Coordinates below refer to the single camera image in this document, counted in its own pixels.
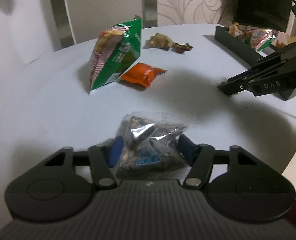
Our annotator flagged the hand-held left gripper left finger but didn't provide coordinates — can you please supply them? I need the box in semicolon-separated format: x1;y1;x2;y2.
43;135;124;190

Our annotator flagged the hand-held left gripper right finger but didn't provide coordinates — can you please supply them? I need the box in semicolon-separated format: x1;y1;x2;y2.
177;134;260;190

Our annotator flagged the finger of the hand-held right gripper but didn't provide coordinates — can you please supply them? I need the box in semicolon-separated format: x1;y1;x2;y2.
217;60;287;97
248;42;296;75

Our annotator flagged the green shrimp cracker bag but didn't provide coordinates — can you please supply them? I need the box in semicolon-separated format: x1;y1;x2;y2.
250;29;277;52

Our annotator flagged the clear bag of sunflower seeds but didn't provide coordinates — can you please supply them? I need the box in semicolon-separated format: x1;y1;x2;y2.
113;112;197;179

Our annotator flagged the black tray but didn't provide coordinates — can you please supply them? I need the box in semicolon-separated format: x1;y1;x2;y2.
214;26;296;102

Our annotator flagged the orange snack packet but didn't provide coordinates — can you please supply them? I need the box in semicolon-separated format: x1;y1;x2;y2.
120;62;167;88

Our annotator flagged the tan snack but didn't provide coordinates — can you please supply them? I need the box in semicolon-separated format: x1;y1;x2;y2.
145;33;175;51

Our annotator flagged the green potato fries bag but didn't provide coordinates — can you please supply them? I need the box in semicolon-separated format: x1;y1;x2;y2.
89;16;142;95

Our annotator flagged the red and green candy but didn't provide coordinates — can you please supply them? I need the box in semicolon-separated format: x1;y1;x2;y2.
241;30;253;43

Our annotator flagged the dark red candy wrapper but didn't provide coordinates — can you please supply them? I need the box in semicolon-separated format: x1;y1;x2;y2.
172;42;193;54

